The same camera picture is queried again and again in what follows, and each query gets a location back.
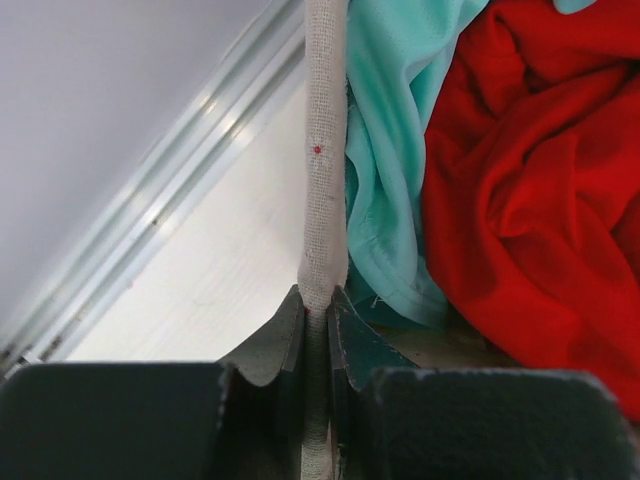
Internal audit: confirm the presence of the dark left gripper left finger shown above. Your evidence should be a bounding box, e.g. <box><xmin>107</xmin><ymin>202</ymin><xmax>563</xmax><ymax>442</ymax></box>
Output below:
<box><xmin>218</xmin><ymin>285</ymin><xmax>305</xmax><ymax>479</ymax></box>

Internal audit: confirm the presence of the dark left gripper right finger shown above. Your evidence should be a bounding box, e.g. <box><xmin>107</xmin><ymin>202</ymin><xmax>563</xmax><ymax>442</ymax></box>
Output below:
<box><xmin>327</xmin><ymin>287</ymin><xmax>417</xmax><ymax>479</ymax></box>

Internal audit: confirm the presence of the wicker basket with cloth liner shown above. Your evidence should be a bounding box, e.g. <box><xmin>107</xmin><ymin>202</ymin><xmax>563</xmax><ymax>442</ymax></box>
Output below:
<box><xmin>298</xmin><ymin>1</ymin><xmax>348</xmax><ymax>479</ymax></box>

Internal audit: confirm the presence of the red t shirt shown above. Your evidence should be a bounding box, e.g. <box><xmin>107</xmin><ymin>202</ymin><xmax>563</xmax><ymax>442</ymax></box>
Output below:
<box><xmin>422</xmin><ymin>1</ymin><xmax>639</xmax><ymax>419</ymax></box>

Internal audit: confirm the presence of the turquoise t shirt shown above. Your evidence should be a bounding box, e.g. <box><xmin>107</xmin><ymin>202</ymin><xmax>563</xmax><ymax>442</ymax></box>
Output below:
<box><xmin>346</xmin><ymin>1</ymin><xmax>598</xmax><ymax>324</ymax></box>

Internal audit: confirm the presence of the aluminium frame rail left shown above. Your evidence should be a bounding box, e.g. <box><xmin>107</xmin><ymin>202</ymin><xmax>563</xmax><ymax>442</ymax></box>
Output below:
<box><xmin>1</xmin><ymin>1</ymin><xmax>305</xmax><ymax>378</ymax></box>

